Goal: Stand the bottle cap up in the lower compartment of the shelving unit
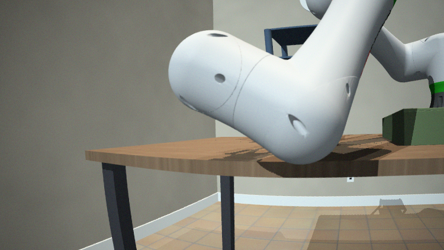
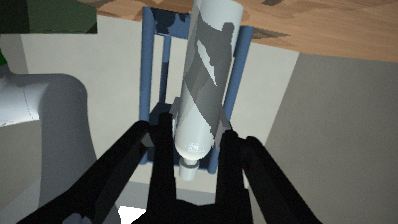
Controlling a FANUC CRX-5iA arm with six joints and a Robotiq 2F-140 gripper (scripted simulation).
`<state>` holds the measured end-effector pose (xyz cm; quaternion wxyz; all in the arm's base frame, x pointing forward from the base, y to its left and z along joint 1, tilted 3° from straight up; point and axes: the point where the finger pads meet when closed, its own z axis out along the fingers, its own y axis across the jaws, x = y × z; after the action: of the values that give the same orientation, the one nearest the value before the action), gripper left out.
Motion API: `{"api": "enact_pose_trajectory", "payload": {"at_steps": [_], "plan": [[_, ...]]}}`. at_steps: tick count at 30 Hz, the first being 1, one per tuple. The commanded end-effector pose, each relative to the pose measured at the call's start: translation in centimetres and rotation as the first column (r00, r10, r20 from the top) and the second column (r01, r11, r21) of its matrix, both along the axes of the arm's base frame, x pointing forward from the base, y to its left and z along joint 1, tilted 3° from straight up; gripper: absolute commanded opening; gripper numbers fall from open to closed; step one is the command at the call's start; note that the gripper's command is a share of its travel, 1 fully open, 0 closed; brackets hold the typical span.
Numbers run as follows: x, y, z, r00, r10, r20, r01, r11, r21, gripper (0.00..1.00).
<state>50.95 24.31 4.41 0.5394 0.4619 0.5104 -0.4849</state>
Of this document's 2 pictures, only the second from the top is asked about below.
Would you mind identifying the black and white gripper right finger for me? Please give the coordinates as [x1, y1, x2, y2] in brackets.
[214, 104, 323, 224]

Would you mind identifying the blue shelving unit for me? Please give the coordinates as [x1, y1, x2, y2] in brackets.
[139, 6, 254, 174]

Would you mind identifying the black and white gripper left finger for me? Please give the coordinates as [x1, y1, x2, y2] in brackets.
[16, 97, 180, 224]

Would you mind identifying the white and grey bottle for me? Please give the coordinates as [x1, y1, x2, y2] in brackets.
[175, 0, 244, 181]

